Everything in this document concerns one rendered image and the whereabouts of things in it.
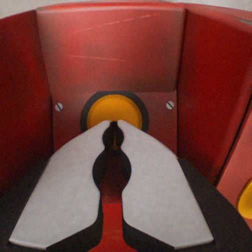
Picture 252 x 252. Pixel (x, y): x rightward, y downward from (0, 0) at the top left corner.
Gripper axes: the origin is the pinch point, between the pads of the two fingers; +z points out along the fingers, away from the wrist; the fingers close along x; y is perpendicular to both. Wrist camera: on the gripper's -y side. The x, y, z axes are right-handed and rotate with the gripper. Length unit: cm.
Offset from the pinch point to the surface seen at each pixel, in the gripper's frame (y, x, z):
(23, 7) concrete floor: -11, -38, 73
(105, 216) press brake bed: 22.2, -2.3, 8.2
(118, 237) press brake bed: 22.6, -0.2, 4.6
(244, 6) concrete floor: -12, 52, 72
